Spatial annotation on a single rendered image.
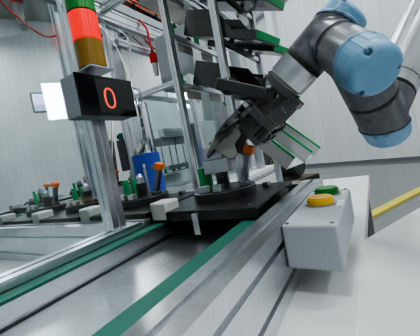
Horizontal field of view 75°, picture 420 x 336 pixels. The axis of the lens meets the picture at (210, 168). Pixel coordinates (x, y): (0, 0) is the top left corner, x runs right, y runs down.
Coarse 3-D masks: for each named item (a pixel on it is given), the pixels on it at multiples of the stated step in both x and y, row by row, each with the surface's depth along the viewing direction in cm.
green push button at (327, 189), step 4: (316, 188) 50; (320, 188) 50; (324, 188) 49; (328, 188) 48; (332, 188) 48; (336, 188) 48; (316, 192) 49; (320, 192) 48; (324, 192) 48; (328, 192) 48; (332, 192) 47; (336, 192) 48
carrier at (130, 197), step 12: (144, 168) 81; (132, 180) 78; (132, 192) 78; (144, 192) 74; (156, 192) 71; (168, 192) 75; (192, 192) 78; (132, 204) 68; (144, 204) 68; (132, 216) 61; (144, 216) 59
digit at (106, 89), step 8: (96, 80) 47; (104, 80) 49; (104, 88) 48; (112, 88) 50; (104, 96) 48; (112, 96) 50; (104, 104) 48; (112, 104) 50; (120, 104) 51; (104, 112) 48; (112, 112) 49; (120, 112) 51
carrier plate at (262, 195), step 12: (264, 192) 57; (276, 192) 55; (180, 204) 62; (192, 204) 59; (204, 204) 56; (216, 204) 54; (228, 204) 52; (240, 204) 50; (252, 204) 48; (264, 204) 49; (168, 216) 56; (180, 216) 54; (204, 216) 51; (216, 216) 50; (228, 216) 48; (240, 216) 47; (252, 216) 46
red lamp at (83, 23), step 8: (80, 8) 47; (72, 16) 47; (80, 16) 47; (88, 16) 48; (96, 16) 50; (72, 24) 48; (80, 24) 47; (88, 24) 48; (96, 24) 49; (72, 32) 48; (80, 32) 47; (88, 32) 48; (96, 32) 49
